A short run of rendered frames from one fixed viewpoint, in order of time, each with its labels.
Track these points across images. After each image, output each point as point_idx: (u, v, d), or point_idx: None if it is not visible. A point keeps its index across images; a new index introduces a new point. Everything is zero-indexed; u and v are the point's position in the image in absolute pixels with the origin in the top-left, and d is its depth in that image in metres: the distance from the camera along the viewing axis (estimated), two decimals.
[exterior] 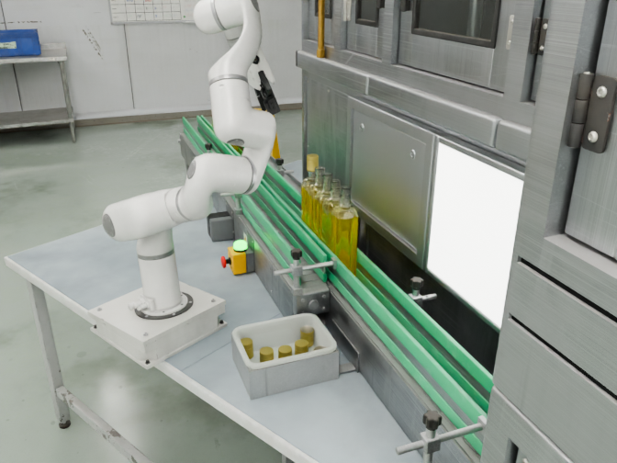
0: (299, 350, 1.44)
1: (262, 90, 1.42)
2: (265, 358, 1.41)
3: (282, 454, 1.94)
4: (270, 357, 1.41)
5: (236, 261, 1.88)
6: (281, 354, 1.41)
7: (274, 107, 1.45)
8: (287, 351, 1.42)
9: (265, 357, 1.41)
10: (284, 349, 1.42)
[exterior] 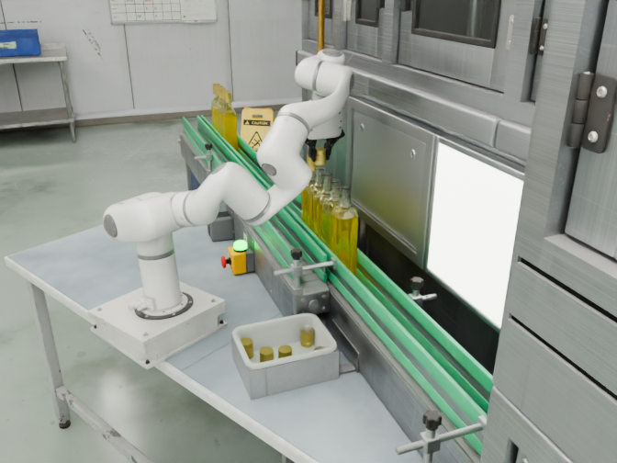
0: (325, 152, 1.64)
1: (333, 138, 1.62)
2: (265, 358, 1.41)
3: (282, 454, 1.94)
4: (270, 357, 1.41)
5: (236, 261, 1.88)
6: (281, 354, 1.41)
7: (330, 151, 1.65)
8: (287, 351, 1.42)
9: (265, 357, 1.41)
10: (284, 349, 1.42)
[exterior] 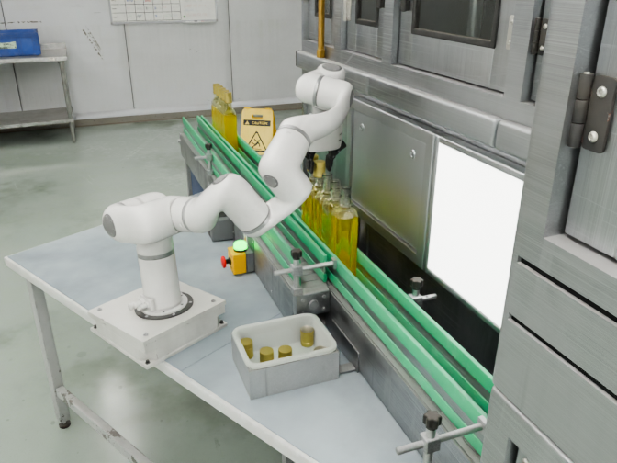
0: (325, 164, 1.65)
1: (334, 149, 1.63)
2: (265, 358, 1.41)
3: (282, 454, 1.94)
4: (270, 357, 1.41)
5: (236, 261, 1.88)
6: (281, 354, 1.41)
7: (331, 162, 1.67)
8: (287, 351, 1.42)
9: (265, 357, 1.41)
10: (284, 349, 1.42)
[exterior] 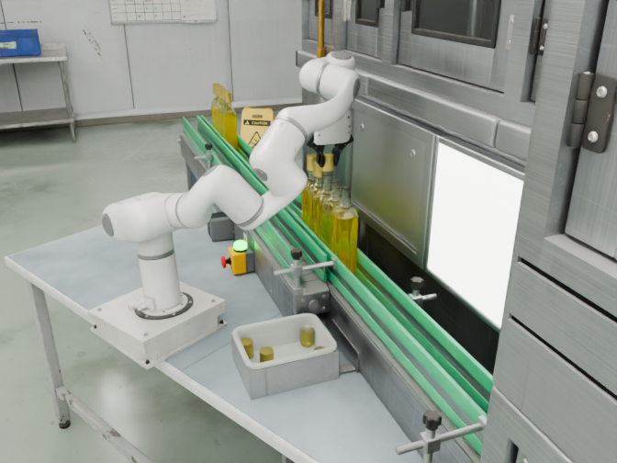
0: None
1: (342, 142, 1.56)
2: (265, 358, 1.41)
3: (282, 454, 1.94)
4: (270, 357, 1.41)
5: (236, 261, 1.88)
6: (333, 157, 1.58)
7: None
8: (331, 153, 1.59)
9: (265, 357, 1.41)
10: (329, 154, 1.59)
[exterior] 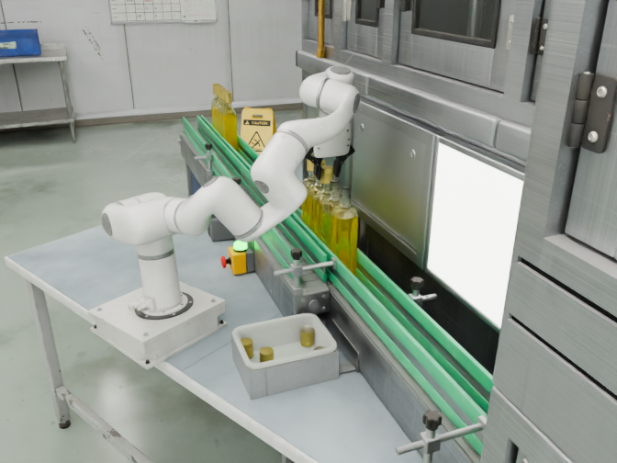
0: (325, 164, 1.65)
1: (342, 154, 1.58)
2: (265, 358, 1.41)
3: (282, 454, 1.94)
4: (270, 357, 1.41)
5: (236, 261, 1.88)
6: (332, 169, 1.60)
7: (339, 167, 1.62)
8: (330, 165, 1.61)
9: (265, 357, 1.41)
10: (328, 166, 1.60)
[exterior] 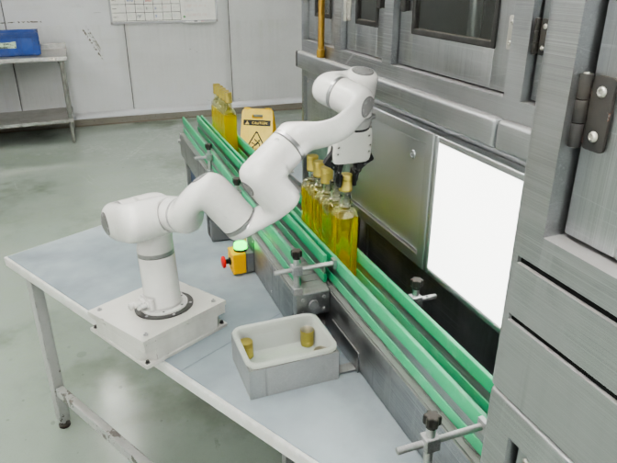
0: None
1: (361, 162, 1.47)
2: (352, 178, 1.50)
3: (282, 454, 1.94)
4: (351, 176, 1.51)
5: (236, 261, 1.88)
6: (332, 169, 1.60)
7: (356, 175, 1.51)
8: None
9: (352, 177, 1.50)
10: (328, 166, 1.60)
